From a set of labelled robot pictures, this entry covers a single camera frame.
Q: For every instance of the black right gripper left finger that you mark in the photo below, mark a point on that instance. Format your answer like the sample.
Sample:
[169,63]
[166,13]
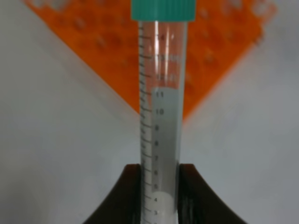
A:
[123,203]

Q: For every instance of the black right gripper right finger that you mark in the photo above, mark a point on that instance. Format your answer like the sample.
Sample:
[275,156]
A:
[198,203]

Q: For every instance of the test tube with teal cap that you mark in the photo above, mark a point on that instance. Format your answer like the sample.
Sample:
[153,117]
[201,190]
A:
[162,42]

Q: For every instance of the orange test tube rack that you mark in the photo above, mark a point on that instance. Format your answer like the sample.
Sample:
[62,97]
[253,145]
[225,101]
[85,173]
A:
[103,35]

